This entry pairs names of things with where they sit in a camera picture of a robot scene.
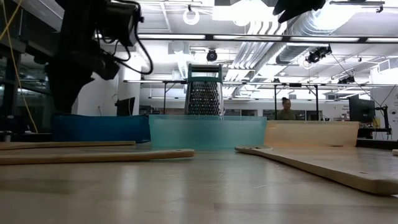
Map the blue plastic bin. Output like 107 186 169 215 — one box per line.
51 114 152 144

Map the plain wooden spatula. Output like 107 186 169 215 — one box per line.
0 140 137 151

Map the large black monitor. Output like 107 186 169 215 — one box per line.
348 95 376 124

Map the white ceiling ring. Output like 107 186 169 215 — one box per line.
182 6 201 26

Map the black background workstation frame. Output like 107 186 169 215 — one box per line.
123 79 321 121

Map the wooden cutting board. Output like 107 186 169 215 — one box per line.
234 144 398 197

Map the teal translucent plastic bin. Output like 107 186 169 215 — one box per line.
148 114 268 151

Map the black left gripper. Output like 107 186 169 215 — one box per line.
46 46 121 114

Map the steel box grater teal trim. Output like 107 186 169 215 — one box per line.
183 63 224 116

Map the ceiling light bar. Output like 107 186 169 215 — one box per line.
136 32 398 44

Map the person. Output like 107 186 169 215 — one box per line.
275 96 297 121

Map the yellow extension cable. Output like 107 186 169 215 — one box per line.
0 0 39 134

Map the small black monitor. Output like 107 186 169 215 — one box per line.
115 96 136 118

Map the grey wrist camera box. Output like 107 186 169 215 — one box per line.
102 1 144 47

